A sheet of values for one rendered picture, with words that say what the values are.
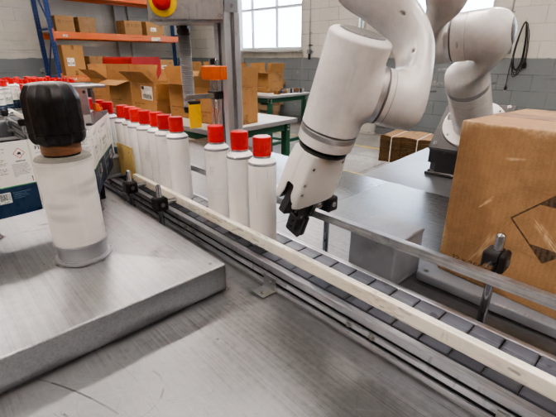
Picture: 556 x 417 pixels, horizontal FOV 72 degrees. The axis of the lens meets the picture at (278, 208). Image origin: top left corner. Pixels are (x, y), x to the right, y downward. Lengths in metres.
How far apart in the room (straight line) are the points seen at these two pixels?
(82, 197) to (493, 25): 0.97
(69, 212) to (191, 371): 0.33
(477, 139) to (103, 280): 0.63
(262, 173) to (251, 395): 0.35
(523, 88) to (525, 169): 5.45
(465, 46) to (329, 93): 0.66
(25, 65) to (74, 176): 7.90
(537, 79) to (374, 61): 5.59
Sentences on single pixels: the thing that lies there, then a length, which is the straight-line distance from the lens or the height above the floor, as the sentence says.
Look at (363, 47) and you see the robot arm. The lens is 0.50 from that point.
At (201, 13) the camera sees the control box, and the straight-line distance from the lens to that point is 0.97.
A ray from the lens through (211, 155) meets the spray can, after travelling 0.79.
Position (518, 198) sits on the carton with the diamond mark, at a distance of 0.67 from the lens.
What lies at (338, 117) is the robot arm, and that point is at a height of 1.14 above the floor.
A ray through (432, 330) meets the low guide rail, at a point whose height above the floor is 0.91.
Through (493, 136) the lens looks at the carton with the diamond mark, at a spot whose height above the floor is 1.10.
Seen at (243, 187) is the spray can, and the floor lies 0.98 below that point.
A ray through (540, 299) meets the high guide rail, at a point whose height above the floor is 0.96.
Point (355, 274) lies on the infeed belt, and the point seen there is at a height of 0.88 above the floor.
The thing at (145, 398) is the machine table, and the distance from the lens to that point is 0.54.
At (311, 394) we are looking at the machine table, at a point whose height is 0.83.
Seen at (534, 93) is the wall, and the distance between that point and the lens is 6.08.
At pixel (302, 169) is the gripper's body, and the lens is 0.56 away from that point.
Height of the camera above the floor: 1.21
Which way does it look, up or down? 22 degrees down
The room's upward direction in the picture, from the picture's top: straight up
